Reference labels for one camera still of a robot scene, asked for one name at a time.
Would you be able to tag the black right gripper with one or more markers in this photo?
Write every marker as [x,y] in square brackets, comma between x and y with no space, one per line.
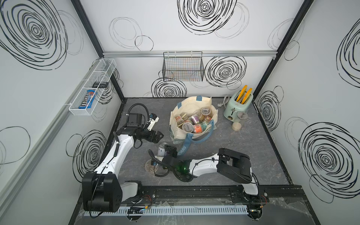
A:
[171,149]

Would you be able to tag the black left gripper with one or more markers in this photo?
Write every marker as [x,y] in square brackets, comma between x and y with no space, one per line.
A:
[155,138]

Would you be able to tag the clear brown seed jar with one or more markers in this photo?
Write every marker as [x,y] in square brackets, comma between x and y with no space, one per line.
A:
[149,167]

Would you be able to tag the cream canvas tote bag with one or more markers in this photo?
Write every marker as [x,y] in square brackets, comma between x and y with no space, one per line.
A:
[190,110]

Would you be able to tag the grey label seed jar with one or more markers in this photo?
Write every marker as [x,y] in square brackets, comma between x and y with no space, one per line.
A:
[162,149]

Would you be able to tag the clear purple seed jar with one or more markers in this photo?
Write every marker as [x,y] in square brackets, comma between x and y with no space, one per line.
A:
[188,127]

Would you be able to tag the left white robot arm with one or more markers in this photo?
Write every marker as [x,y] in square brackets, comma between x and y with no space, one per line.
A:
[102,191]

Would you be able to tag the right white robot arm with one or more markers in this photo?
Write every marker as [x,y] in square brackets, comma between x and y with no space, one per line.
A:
[234,165]

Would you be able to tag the blue candy bag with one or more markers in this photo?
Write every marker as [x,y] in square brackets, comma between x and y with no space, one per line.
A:
[87,100]

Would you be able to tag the clear jar dark seeds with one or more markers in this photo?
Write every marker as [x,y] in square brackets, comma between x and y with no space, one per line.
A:
[206,111]

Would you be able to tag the black small device on shelf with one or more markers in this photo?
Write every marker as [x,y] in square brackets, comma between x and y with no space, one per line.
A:
[100,85]

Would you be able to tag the clear plastic cup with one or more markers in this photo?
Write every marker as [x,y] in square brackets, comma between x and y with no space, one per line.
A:
[239,121]

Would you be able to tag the mint green toaster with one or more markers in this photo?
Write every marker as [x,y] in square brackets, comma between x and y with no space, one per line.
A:
[233,107]

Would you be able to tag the yellow toast slice right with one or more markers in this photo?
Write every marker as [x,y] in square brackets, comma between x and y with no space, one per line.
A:
[247,96]

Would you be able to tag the yellow toast slice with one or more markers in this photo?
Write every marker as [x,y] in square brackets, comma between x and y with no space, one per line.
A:
[242,92]
[247,96]

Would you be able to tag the yellow toast slice left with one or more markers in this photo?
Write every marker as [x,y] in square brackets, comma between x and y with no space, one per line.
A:
[242,92]

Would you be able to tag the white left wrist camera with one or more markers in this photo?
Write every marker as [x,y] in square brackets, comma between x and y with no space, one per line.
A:
[153,118]

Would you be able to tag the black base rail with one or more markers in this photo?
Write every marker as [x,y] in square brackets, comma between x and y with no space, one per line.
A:
[235,193]

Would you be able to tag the white slotted cable duct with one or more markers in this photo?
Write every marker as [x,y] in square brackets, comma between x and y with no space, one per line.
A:
[180,210]

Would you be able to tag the black wire wall basket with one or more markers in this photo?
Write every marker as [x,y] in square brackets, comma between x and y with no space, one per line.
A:
[185,66]

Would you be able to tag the white wire wall shelf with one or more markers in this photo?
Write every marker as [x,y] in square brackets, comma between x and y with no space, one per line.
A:
[100,71]

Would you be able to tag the black aluminium frame post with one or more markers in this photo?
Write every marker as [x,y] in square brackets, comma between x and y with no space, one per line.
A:
[95,42]

